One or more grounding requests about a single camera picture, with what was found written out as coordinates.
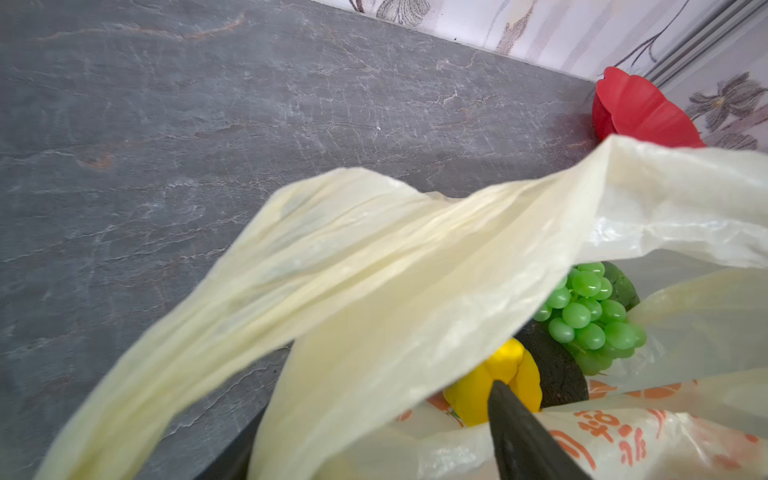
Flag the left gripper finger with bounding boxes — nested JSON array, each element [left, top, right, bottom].
[[487, 380, 589, 480]]

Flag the yellow plastic bag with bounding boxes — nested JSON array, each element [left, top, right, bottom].
[[37, 136, 767, 479]]

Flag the red flower-shaped plate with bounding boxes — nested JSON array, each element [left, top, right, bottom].
[[592, 67, 706, 148]]

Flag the dark fake avocado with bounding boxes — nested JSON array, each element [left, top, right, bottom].
[[515, 320, 589, 409]]

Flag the yellow fake banana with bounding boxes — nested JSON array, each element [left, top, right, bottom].
[[442, 337, 544, 428]]

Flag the green fake grapes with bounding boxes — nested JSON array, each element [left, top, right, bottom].
[[532, 262, 647, 376]]

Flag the green bumpy fake fruit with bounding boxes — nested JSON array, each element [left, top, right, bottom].
[[603, 262, 640, 311]]

